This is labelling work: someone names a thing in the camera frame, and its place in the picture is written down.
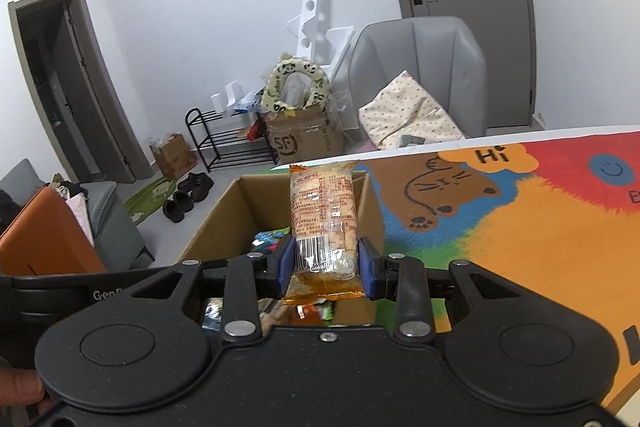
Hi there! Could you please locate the pile of mixed snack packets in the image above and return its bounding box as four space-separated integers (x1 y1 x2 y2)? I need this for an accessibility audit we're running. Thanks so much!
201 229 339 333

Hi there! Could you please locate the person's left hand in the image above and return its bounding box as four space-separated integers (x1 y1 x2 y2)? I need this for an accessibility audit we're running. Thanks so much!
0 369 45 408

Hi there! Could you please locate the black shoe rack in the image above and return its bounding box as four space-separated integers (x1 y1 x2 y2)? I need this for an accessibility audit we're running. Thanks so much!
184 106 274 173

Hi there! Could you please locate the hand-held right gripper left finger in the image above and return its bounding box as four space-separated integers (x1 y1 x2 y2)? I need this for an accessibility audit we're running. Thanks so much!
132 235 296 342

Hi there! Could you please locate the pink white cloth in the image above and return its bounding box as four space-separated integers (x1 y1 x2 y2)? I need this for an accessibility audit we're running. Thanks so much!
54 184 96 243

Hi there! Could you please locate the orange biscuit packet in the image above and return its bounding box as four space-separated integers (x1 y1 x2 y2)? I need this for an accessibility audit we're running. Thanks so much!
282 160 366 306

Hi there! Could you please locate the brown cardboard box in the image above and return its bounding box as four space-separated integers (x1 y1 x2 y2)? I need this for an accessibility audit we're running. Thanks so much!
177 171 386 324

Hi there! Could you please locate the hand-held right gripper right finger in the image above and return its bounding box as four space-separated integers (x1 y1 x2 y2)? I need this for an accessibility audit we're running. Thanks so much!
358 237 526 342

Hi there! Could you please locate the cream dotted cushion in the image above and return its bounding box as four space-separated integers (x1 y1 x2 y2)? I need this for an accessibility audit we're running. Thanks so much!
358 69 466 152

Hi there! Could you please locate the green floor mat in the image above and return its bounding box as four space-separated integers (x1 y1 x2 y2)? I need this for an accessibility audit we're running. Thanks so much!
123 176 176 226

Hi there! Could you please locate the logo cardboard box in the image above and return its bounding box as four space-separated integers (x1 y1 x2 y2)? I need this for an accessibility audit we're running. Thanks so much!
263 104 347 166

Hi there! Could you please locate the small printed cardboard box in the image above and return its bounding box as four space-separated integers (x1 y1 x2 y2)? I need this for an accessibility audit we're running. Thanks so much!
148 132 199 180

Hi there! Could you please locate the black slippers pair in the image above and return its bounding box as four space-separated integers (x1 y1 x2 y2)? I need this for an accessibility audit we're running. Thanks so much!
162 191 196 224
177 171 215 203

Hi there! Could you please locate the orange sofa cushion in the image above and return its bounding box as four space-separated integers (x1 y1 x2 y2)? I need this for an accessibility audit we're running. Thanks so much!
0 184 109 276

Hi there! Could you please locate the grey sofa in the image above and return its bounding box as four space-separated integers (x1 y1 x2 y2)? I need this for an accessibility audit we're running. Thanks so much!
0 159 151 276

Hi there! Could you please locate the panda print ring cushion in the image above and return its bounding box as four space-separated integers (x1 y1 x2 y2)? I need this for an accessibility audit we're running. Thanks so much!
259 52 332 114

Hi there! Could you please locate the grey chair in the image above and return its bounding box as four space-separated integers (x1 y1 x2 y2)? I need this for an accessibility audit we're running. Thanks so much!
348 15 489 143

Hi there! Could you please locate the white plastic rack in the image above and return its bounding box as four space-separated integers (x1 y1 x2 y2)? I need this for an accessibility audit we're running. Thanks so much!
285 0 356 78

